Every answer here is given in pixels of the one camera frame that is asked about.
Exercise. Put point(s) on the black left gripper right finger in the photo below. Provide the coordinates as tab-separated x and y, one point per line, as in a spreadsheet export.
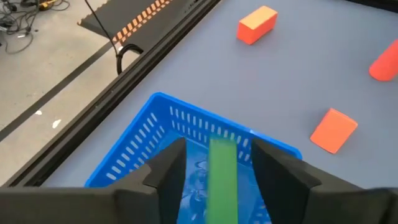
280	186

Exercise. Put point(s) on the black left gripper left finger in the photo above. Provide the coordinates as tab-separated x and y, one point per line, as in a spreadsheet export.
168	186

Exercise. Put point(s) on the green rectangular block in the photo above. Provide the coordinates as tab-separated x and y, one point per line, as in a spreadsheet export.
222	180

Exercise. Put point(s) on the blue plastic basket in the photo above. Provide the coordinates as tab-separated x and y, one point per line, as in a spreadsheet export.
196	168

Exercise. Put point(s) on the orange flat rectangular block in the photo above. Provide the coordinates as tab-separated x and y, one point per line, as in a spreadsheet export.
333	130

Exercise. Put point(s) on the large white tape scrap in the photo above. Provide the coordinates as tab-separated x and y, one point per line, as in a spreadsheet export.
56	123

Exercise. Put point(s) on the small white tape scrap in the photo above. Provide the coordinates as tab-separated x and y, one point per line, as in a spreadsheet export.
38	112

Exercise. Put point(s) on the orange cylinder block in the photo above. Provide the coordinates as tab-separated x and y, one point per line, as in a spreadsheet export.
387	63

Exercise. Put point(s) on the black orange-striped floor mat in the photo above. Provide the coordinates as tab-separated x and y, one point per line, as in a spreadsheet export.
124	15

